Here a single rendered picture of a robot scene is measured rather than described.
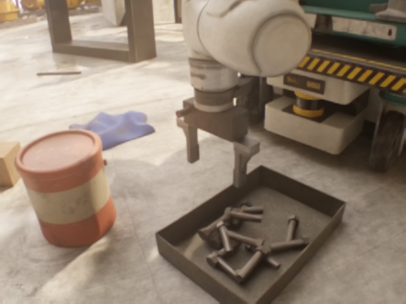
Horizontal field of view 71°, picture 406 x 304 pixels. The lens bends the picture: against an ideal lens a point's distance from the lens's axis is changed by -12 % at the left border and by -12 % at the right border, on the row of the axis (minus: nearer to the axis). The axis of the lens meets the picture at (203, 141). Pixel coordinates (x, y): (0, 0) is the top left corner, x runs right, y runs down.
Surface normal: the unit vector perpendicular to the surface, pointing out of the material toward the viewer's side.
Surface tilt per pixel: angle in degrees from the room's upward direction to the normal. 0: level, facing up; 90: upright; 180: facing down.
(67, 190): 90
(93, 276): 0
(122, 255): 0
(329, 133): 90
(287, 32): 99
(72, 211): 90
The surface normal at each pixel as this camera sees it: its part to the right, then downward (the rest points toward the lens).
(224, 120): -0.71, 0.35
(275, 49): 0.29, 0.57
